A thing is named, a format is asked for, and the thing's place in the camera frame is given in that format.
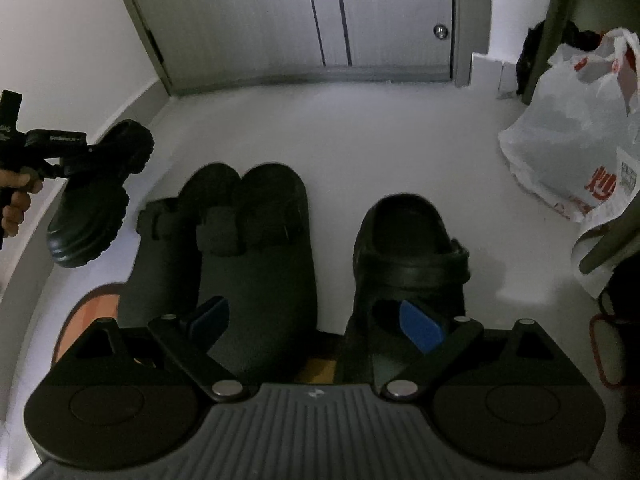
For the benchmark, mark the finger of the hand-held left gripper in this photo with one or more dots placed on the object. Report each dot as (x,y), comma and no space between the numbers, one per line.
(75,166)

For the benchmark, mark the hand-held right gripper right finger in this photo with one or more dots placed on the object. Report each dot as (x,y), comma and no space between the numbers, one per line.
(422,325)

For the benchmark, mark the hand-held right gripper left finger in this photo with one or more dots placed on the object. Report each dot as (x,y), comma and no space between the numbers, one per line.
(210,322)

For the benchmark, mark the black chunky rubber clog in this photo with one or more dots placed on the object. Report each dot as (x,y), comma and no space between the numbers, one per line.
(90,220)
(395,260)

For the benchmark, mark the dark felt clog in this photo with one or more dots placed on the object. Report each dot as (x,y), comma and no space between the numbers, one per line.
(160,270)
(270,260)

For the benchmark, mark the person's left hand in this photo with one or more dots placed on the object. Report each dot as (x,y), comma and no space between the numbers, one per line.
(17,200)

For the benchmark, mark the orange cartoon floor mat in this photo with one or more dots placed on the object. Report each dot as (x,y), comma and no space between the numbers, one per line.
(90,310)

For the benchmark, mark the white plastic bag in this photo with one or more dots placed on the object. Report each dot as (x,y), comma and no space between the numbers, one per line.
(560,135)

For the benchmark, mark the white cardboard piece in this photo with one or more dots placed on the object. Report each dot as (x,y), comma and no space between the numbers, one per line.
(492,75)

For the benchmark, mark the metal cabinet knob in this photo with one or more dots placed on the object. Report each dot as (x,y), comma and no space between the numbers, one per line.
(440,31)

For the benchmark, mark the dark cloth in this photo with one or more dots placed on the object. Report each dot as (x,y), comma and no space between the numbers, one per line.
(530,50)

